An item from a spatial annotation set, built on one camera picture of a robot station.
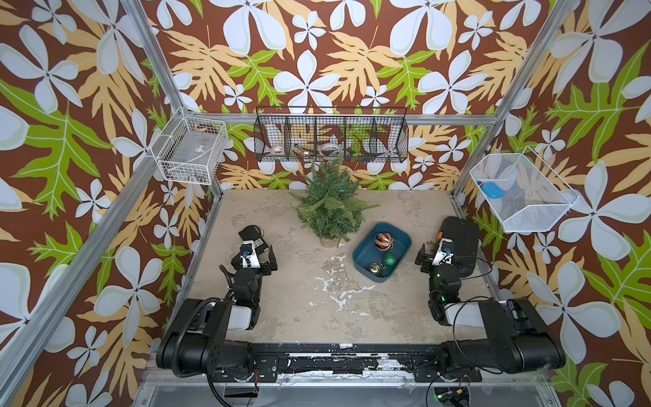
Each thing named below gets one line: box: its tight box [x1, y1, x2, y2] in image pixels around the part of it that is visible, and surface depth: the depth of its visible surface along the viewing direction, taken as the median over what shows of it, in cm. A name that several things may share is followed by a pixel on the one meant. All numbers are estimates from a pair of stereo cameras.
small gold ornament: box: [368, 261, 387, 277], surface depth 93 cm
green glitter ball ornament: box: [383, 253, 398, 269], surface depth 94 cm
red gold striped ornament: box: [374, 232, 395, 252], surface depth 98 cm
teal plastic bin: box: [352, 222, 413, 283], surface depth 98 cm
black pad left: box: [238, 224, 262, 241], surface depth 107 cm
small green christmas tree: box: [288, 154, 380, 250], surface depth 82 cm
